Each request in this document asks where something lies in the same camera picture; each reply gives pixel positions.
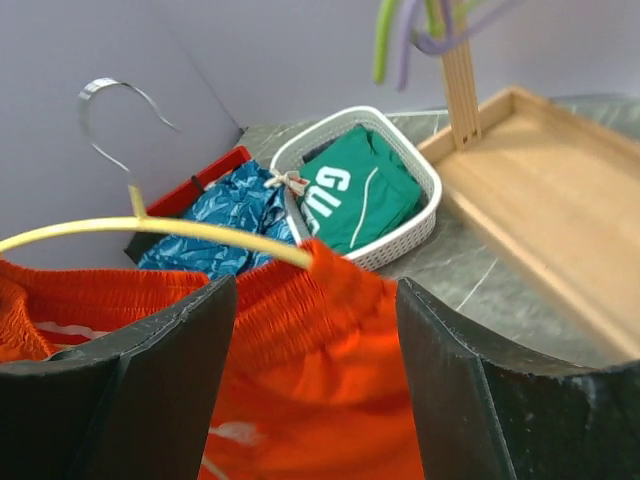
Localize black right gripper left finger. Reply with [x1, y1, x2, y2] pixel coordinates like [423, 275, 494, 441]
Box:
[1, 277, 236, 479]

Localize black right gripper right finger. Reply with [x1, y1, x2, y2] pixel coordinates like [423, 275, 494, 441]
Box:
[396, 278, 639, 479]

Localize orange drawstring shorts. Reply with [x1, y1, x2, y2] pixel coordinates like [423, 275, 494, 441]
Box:
[1, 240, 423, 479]

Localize yellow plastic hanger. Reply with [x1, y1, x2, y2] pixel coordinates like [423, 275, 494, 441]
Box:
[1, 77, 313, 270]

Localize blue patterned shorts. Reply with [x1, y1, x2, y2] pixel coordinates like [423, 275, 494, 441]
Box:
[137, 160, 295, 279]

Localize green shorts with white letters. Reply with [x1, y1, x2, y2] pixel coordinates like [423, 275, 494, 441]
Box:
[297, 125, 422, 254]

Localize purple plastic hanger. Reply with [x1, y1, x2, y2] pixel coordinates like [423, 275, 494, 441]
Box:
[396, 1, 520, 91]

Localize green plastic hanger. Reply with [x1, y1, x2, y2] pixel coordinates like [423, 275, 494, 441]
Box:
[372, 0, 491, 85]

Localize red plastic tray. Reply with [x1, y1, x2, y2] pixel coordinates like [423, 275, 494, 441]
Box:
[124, 146, 251, 264]

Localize wooden clothes rack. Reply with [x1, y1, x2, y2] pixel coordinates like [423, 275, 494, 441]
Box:
[415, 0, 640, 361]

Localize white perforated plastic basket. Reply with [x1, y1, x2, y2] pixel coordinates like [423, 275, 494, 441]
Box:
[270, 105, 443, 270]

